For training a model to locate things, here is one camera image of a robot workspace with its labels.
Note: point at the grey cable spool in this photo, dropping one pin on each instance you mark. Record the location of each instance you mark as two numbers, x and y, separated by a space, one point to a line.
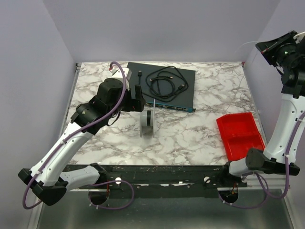
147 121

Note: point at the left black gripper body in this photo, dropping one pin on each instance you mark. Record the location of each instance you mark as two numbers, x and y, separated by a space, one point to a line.
134 100

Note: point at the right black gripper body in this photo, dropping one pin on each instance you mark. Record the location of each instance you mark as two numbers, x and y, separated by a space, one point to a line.
270 51

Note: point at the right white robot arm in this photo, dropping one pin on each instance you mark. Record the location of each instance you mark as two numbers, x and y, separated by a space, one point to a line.
279 155

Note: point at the dark network switch box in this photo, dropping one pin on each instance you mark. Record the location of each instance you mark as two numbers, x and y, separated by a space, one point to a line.
171 87

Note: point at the red plastic tray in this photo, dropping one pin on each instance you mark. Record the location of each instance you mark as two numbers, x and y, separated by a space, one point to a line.
239 133

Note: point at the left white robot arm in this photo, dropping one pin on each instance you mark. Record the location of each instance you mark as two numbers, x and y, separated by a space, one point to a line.
46 179

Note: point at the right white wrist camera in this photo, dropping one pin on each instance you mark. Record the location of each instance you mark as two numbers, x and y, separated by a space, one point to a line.
298 37

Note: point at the aluminium frame rail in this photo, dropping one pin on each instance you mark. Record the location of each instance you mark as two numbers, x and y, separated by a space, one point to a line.
66 116

